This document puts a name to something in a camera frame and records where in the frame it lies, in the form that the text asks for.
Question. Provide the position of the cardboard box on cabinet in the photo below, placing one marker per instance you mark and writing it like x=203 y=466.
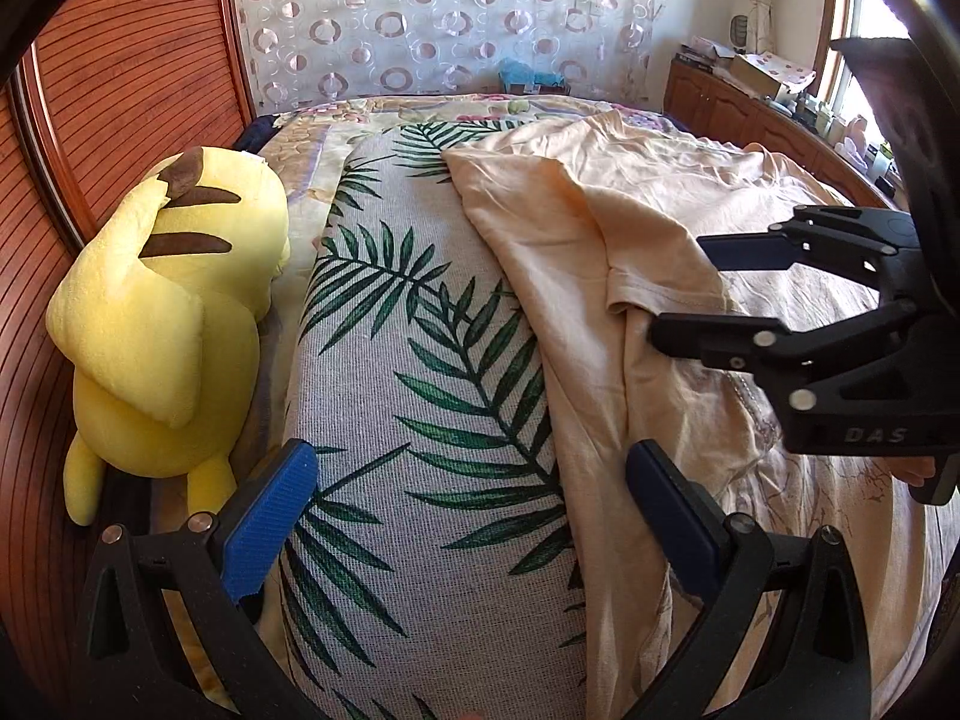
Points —
x=770 y=75

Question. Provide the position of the beige t-shirt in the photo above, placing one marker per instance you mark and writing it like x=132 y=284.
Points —
x=597 y=226

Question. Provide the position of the circle pattern sheer curtain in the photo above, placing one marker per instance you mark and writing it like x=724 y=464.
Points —
x=301 y=52

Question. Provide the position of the floral quilt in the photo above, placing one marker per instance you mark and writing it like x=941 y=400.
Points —
x=330 y=142

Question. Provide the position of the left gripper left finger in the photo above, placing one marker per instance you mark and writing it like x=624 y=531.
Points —
x=128 y=661

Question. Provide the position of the wooden side cabinet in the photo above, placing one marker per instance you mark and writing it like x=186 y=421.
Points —
x=708 y=107

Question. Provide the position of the wooden slatted headboard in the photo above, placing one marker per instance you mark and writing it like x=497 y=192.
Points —
x=94 y=92

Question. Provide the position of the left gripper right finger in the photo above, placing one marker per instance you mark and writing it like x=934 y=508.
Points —
x=815 y=660

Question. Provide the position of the person's hand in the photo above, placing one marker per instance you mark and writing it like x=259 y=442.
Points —
x=915 y=471

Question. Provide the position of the yellow plush toy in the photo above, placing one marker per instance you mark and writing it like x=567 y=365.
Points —
x=160 y=317

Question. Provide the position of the blue toy on bed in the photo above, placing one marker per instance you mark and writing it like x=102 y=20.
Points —
x=518 y=78

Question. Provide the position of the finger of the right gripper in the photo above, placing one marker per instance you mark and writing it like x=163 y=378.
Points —
x=780 y=359
x=870 y=246

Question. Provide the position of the palm leaf print blanket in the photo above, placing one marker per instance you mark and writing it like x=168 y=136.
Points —
x=427 y=427

